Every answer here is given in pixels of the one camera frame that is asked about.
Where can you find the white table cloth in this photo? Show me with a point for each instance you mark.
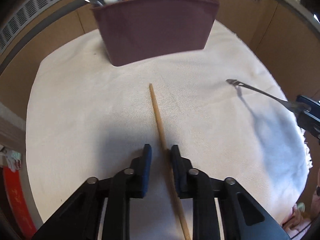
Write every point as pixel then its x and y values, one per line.
pixel 88 118

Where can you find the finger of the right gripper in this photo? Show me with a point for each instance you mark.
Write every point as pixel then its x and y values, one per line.
pixel 309 123
pixel 311 104

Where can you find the metal fork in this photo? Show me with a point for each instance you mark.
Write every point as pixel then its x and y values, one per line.
pixel 294 107

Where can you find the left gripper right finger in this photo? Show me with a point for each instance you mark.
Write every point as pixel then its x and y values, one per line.
pixel 180 168

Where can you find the black long-handled spoon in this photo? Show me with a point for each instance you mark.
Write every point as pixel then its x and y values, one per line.
pixel 96 3

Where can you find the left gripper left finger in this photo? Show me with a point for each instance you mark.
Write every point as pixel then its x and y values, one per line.
pixel 140 179

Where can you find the maroon plastic utensil caddy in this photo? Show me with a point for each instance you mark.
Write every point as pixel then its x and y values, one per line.
pixel 135 30

